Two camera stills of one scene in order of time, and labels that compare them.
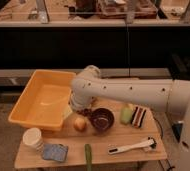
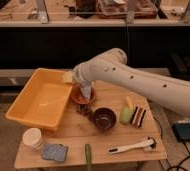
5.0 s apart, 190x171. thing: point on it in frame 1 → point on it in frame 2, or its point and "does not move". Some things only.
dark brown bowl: (102, 119) does not move
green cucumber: (88, 156) does not move
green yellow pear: (126, 114) does not move
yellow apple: (80, 124) → (67, 76)
